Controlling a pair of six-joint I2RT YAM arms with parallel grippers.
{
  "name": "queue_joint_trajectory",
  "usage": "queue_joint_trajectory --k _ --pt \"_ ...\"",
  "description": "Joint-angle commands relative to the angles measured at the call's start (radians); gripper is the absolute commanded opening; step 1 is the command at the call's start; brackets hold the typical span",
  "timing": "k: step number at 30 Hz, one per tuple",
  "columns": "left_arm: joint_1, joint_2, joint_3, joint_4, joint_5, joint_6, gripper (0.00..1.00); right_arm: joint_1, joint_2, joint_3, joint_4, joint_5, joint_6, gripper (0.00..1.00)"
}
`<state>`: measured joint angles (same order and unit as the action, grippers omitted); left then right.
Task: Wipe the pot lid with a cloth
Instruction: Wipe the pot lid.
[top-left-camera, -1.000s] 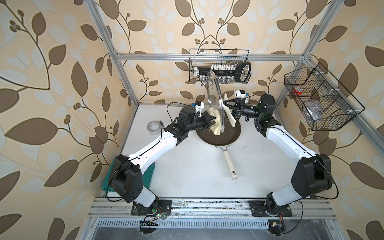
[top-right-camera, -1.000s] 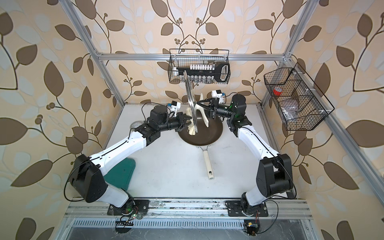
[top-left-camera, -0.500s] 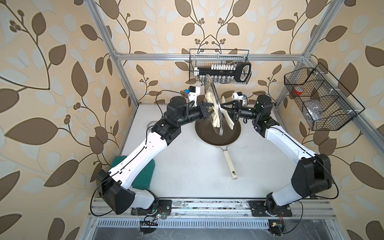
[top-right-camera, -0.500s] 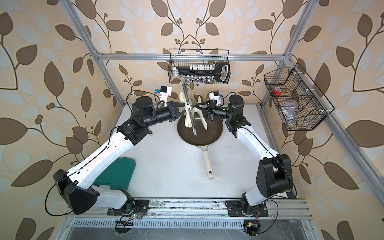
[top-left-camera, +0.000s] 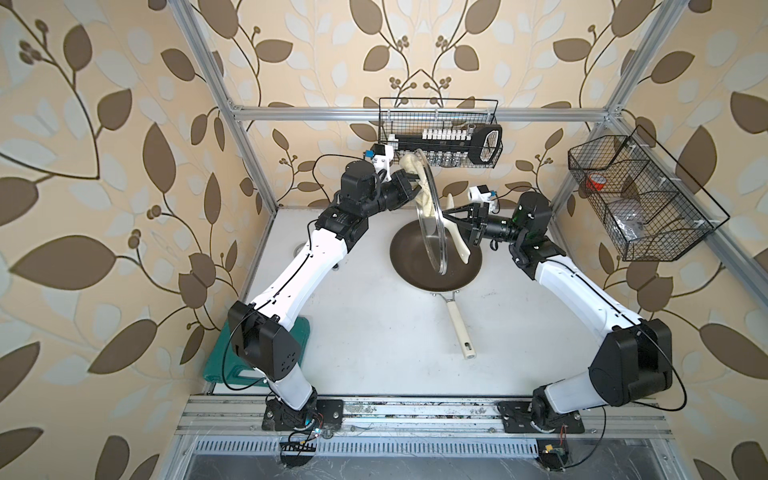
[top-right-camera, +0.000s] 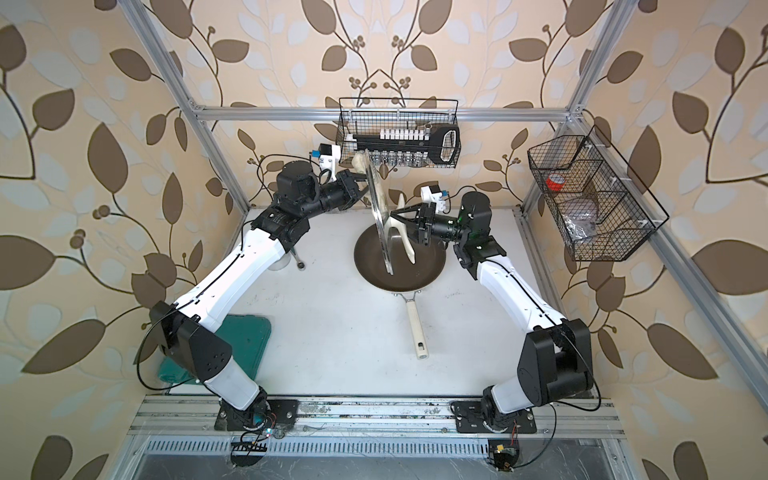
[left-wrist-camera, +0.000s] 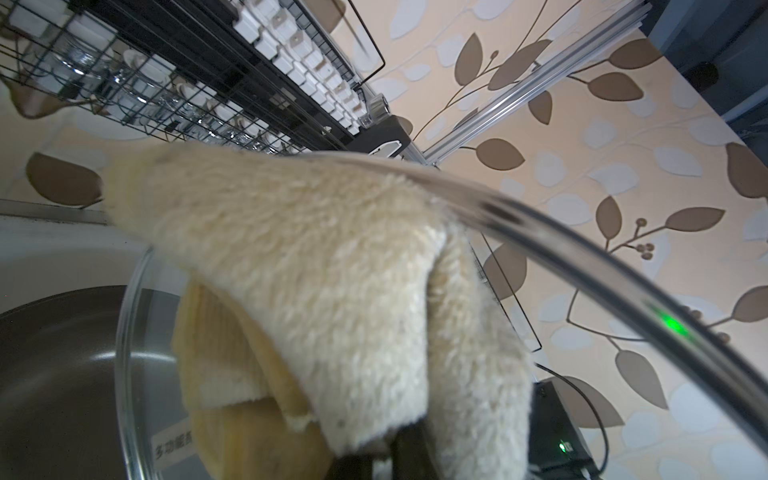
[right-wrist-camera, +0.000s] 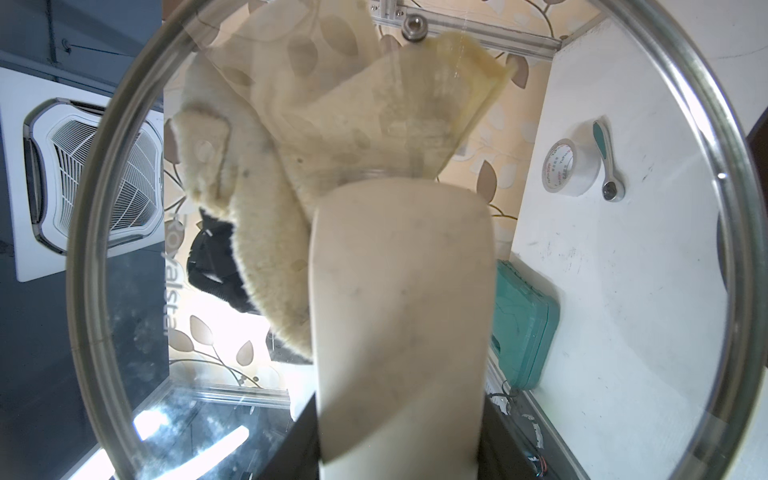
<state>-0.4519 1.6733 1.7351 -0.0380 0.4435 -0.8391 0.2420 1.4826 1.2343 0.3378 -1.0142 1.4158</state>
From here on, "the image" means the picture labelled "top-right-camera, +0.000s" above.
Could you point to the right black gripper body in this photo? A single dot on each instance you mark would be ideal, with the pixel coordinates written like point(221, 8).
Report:
point(443, 228)

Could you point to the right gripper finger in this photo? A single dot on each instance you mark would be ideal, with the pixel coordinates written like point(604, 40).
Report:
point(414, 209)
point(408, 231)

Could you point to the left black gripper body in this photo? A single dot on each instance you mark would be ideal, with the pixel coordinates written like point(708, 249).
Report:
point(337, 194)

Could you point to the glass pot lid cream handle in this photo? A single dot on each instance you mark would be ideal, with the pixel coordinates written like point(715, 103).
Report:
point(383, 222)

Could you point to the yellow cleaning cloth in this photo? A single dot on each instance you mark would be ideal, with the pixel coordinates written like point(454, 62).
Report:
point(360, 163)

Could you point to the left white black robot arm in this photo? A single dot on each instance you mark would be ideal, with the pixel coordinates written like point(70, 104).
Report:
point(186, 330)

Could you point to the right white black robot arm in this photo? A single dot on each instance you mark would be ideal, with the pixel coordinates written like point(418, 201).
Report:
point(555, 362)

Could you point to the black white tool in basket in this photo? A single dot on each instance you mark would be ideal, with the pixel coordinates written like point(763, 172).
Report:
point(430, 145)

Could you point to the clear tape roll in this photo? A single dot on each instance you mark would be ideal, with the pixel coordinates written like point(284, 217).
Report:
point(281, 263)

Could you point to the clear plastic bag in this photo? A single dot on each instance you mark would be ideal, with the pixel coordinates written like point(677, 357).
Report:
point(580, 216)

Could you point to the green mat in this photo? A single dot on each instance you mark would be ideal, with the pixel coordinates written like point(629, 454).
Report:
point(247, 334)

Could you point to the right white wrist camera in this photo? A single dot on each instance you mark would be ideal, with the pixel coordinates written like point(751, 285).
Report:
point(433, 194)

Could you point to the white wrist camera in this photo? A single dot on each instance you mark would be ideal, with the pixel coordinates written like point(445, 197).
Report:
point(433, 194)
point(327, 156)

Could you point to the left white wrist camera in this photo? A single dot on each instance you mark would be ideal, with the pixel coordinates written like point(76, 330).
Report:
point(327, 156)

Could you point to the dark frying pan cream handle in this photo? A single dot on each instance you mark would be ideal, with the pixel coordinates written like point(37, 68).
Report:
point(399, 275)

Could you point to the black wire basket back wall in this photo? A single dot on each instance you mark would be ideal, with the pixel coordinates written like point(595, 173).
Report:
point(365, 114)

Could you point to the black wire basket wall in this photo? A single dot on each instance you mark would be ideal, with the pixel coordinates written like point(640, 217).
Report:
point(628, 212)
point(365, 114)

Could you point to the black wire basket right wall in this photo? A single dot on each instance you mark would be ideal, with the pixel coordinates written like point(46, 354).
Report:
point(628, 212)

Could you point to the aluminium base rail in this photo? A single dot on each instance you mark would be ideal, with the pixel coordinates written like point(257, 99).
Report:
point(429, 427)

